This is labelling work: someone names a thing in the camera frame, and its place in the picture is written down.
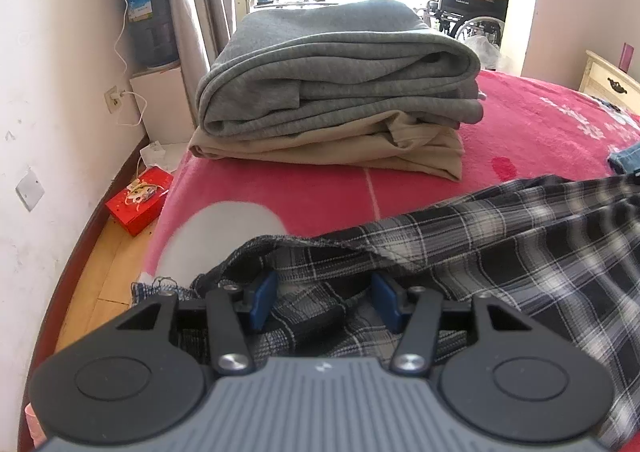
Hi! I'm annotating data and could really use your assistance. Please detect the black white plaid garment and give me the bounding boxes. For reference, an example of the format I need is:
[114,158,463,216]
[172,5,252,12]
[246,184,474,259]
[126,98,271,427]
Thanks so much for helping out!
[131,176,639,450]

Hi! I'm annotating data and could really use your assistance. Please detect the red gift box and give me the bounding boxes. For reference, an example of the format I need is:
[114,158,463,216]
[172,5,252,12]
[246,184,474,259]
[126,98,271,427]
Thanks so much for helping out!
[106,166,172,236]

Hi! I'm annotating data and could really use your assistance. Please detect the folded beige garment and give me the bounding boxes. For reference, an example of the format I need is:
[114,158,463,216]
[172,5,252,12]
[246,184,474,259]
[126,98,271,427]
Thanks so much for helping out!
[189,111,464,182]

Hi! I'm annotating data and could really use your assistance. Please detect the pink floral bed blanket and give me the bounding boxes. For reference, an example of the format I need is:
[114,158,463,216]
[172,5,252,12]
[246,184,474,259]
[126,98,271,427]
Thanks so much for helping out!
[138,72,639,287]

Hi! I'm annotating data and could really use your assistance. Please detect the folded grey blanket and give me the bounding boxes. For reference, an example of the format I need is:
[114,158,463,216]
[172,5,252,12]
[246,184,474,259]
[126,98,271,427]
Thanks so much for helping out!
[196,0,484,140]

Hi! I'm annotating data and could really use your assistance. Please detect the dark blue jeans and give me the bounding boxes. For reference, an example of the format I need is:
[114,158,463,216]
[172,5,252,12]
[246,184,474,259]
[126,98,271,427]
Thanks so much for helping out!
[608,143,640,175]

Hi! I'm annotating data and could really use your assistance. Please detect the black wheelchair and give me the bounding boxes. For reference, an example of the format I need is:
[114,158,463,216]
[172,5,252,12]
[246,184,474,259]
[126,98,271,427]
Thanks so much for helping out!
[425,0,509,47]

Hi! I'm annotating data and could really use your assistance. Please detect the cream dresser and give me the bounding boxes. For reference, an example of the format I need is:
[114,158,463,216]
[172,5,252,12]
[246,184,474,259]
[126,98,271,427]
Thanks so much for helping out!
[578,50,640,115]

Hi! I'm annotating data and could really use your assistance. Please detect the dark water dispenser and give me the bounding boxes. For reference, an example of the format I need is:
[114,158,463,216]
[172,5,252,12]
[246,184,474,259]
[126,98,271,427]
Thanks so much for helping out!
[126,0,179,68]

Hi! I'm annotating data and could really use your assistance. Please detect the purple bottle on dresser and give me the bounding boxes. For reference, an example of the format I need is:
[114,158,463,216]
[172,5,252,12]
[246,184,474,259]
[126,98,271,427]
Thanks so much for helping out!
[617,42,634,73]

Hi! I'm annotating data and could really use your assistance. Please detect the wall power outlet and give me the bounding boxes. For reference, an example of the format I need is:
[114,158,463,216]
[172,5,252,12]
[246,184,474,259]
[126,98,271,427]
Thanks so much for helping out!
[104,86,122,114]

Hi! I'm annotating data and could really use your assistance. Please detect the wall switch plate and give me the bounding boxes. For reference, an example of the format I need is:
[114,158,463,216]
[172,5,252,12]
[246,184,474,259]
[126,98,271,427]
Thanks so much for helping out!
[15,168,44,212]

